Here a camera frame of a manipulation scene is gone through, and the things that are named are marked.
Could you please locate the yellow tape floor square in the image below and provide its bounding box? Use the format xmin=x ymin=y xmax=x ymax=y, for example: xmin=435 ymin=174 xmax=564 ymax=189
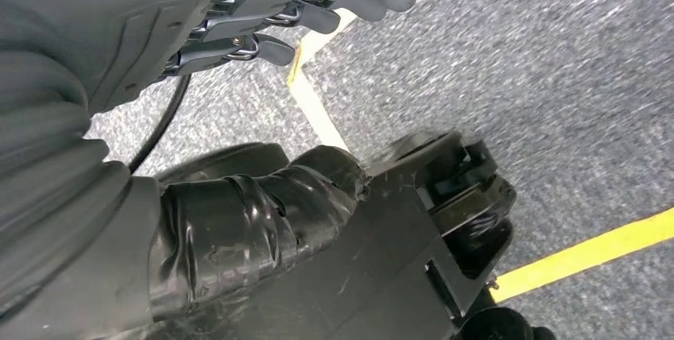
xmin=286 ymin=0 xmax=674 ymax=304

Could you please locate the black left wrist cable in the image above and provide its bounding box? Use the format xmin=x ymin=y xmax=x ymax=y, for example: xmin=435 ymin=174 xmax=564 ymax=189
xmin=127 ymin=74 xmax=192 ymax=175

